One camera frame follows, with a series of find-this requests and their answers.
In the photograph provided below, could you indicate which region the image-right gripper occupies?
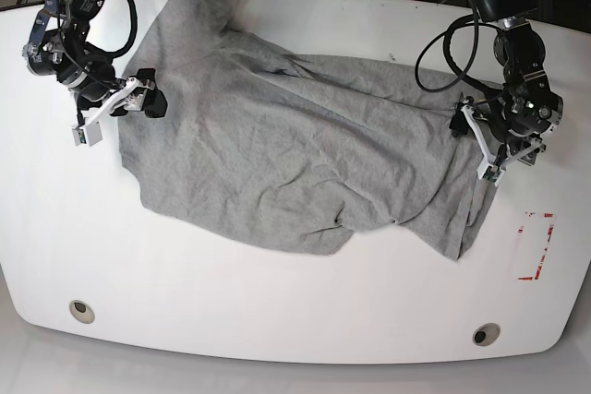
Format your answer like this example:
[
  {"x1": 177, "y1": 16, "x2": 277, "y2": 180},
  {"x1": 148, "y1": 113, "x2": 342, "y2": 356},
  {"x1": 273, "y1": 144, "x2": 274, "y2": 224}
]
[{"x1": 449, "y1": 96, "x2": 546, "y2": 172}]

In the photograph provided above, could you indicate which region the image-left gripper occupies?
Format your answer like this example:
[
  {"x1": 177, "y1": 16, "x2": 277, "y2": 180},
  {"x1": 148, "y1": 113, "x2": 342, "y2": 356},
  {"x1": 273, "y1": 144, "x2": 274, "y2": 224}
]
[{"x1": 73, "y1": 68, "x2": 168, "y2": 127}]

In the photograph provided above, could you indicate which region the grey t-shirt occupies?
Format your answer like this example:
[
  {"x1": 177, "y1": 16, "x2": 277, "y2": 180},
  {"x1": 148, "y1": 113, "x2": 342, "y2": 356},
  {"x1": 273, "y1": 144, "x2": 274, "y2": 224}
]
[{"x1": 118, "y1": 0, "x2": 496, "y2": 260}]

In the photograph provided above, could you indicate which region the red tape rectangle marking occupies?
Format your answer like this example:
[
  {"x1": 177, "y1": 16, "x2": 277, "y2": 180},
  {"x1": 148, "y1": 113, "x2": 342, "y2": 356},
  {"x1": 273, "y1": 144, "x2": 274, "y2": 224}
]
[{"x1": 512, "y1": 212, "x2": 555, "y2": 281}]

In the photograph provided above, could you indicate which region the right table grommet hole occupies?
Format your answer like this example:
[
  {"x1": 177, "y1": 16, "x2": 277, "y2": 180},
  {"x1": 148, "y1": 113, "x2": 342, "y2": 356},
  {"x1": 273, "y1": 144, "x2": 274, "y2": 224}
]
[{"x1": 472, "y1": 323, "x2": 501, "y2": 347}]

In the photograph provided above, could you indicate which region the table grommet hole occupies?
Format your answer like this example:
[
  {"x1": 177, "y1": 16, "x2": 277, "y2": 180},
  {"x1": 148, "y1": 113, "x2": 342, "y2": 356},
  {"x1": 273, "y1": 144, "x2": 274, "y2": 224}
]
[
  {"x1": 472, "y1": 323, "x2": 501, "y2": 347},
  {"x1": 69, "y1": 300, "x2": 95, "y2": 325}
]

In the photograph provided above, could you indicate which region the left table grommet hole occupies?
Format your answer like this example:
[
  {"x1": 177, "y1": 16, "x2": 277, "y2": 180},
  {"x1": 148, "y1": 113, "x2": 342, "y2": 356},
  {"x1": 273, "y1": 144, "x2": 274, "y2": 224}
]
[{"x1": 69, "y1": 300, "x2": 95, "y2": 325}]

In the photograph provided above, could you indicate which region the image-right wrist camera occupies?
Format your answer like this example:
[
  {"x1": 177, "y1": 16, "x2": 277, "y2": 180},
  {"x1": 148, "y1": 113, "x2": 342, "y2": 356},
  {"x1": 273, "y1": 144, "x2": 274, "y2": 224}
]
[{"x1": 477, "y1": 159, "x2": 505, "y2": 187}]

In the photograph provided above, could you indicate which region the image-left arm black cable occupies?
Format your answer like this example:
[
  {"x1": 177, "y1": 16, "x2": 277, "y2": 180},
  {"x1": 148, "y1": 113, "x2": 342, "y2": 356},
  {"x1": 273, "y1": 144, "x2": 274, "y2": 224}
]
[{"x1": 91, "y1": 0, "x2": 139, "y2": 61}]

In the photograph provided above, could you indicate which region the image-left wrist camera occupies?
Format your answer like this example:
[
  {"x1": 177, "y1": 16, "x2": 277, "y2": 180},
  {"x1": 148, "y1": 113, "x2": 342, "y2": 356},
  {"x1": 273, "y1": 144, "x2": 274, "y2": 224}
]
[{"x1": 72, "y1": 122, "x2": 103, "y2": 147}]

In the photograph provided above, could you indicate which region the image-right arm black cable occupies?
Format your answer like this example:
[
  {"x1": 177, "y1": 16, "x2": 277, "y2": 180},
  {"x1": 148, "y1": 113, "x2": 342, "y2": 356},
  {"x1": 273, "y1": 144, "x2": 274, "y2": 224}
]
[{"x1": 415, "y1": 0, "x2": 509, "y2": 100}]

